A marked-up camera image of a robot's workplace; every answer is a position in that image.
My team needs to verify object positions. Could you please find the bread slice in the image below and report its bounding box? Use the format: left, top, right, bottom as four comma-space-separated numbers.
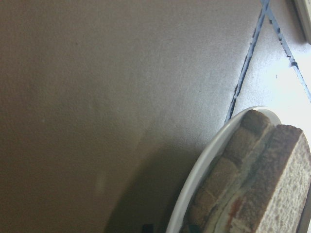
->
181, 110, 274, 233
227, 125, 311, 233

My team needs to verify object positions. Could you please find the cream bear tray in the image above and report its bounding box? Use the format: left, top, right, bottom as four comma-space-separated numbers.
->
293, 0, 311, 45

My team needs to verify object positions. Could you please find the white round plate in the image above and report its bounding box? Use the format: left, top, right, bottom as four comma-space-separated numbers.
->
166, 106, 281, 233

